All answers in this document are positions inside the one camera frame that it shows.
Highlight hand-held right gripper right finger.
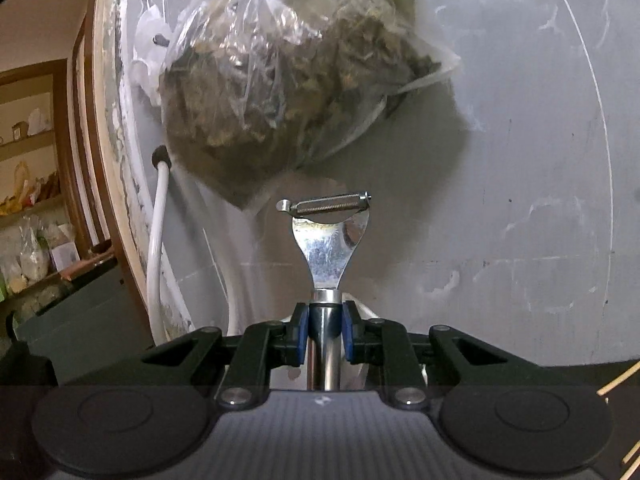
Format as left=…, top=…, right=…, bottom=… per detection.
left=343, top=300, right=587, bottom=407

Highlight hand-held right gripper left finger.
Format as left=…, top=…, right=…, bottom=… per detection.
left=65, top=304, right=309, bottom=407

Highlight metal peeler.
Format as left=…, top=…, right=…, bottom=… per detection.
left=276, top=191, right=372, bottom=391

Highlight pile of wooden chopsticks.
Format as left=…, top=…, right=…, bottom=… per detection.
left=597, top=360, right=640, bottom=480

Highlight grey green storage box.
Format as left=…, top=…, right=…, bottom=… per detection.
left=10, top=260, right=156, bottom=386

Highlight plastic bag of dried greens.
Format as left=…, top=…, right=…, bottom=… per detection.
left=159, top=0, right=462, bottom=211

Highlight clear bags of food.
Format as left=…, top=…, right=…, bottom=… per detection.
left=0, top=215, right=81, bottom=301

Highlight yellow food packets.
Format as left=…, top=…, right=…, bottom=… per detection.
left=0, top=160, right=61, bottom=216

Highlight wooden shelf unit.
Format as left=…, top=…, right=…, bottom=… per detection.
left=0, top=59, right=118, bottom=311

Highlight white crumpled plastic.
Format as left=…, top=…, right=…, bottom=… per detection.
left=131, top=4, right=175, bottom=107

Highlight small white bag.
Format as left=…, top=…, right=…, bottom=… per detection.
left=27, top=107, right=51, bottom=136

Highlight white flexible hose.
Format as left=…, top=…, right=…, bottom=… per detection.
left=147, top=145, right=246, bottom=346

